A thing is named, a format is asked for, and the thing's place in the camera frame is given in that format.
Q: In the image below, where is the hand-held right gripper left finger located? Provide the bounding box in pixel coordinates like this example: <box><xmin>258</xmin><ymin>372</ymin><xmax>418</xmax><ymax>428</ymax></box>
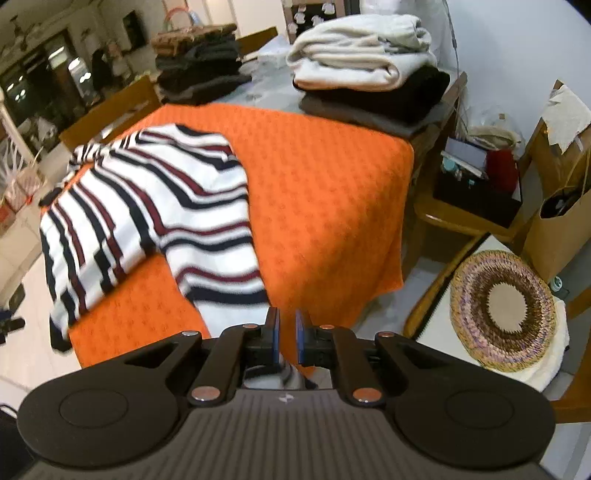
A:
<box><xmin>124</xmin><ymin>306</ymin><xmax>282</xmax><ymax>408</ymax></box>

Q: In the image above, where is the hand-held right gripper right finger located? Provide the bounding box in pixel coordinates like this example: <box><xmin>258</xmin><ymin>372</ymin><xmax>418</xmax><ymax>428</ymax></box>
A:
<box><xmin>294</xmin><ymin>308</ymin><xmax>446</xmax><ymax>408</ymax></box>

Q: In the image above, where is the striped white sweater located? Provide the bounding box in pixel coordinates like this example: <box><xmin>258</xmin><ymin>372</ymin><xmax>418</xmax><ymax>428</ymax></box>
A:
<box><xmin>39</xmin><ymin>124</ymin><xmax>319</xmax><ymax>391</ymax></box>

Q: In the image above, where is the stack of dark folded clothes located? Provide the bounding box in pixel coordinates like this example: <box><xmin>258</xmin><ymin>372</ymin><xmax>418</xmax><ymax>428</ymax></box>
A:
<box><xmin>154</xmin><ymin>39</ymin><xmax>252</xmax><ymax>106</ymax></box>

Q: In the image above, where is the white seat cushion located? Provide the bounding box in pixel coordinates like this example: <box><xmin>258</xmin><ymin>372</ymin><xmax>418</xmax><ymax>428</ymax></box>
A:
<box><xmin>413</xmin><ymin>233</ymin><xmax>571</xmax><ymax>393</ymax></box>

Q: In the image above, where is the orange patterned mat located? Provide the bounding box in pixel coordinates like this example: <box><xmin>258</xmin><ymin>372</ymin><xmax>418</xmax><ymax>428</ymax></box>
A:
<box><xmin>39</xmin><ymin>104</ymin><xmax>415</xmax><ymax>370</ymax></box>

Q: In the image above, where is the round woven seat pad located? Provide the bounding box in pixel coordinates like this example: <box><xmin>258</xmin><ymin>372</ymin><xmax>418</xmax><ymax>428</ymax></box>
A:
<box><xmin>450</xmin><ymin>250</ymin><xmax>557</xmax><ymax>370</ymax></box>

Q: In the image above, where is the black storage box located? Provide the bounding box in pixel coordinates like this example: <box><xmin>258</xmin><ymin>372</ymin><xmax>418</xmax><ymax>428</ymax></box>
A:
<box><xmin>436</xmin><ymin>161</ymin><xmax>522</xmax><ymax>227</ymax></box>

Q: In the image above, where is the grey folded garment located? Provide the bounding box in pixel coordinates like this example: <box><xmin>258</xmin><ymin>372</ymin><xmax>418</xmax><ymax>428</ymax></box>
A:
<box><xmin>299</xmin><ymin>95</ymin><xmax>455</xmax><ymax>138</ymax></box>

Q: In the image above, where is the black folded sweater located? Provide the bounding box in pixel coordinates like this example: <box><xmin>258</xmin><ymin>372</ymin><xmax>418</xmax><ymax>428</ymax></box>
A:
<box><xmin>300</xmin><ymin>65</ymin><xmax>451</xmax><ymax>125</ymax></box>

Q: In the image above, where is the red bag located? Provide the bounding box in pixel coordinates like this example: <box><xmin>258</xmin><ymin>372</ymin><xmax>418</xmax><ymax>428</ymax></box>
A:
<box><xmin>486</xmin><ymin>148</ymin><xmax>520</xmax><ymax>192</ymax></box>

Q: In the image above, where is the brown cardboard box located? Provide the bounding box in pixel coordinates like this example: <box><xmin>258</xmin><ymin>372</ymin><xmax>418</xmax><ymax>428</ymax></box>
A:
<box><xmin>522</xmin><ymin>79</ymin><xmax>591</xmax><ymax>283</ymax></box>

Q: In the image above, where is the cream fleece folded garment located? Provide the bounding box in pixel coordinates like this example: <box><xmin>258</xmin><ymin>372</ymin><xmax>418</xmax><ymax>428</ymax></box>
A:
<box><xmin>286</xmin><ymin>14</ymin><xmax>438</xmax><ymax>92</ymax></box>

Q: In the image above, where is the black television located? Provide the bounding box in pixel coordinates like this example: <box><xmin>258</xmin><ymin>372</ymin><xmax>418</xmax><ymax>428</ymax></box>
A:
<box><xmin>122</xmin><ymin>10</ymin><xmax>141</xmax><ymax>51</ymax></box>

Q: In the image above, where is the white torn paper sheet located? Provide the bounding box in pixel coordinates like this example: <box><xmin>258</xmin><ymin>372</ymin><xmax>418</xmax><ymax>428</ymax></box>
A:
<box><xmin>540</xmin><ymin>85</ymin><xmax>589</xmax><ymax>155</ymax></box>

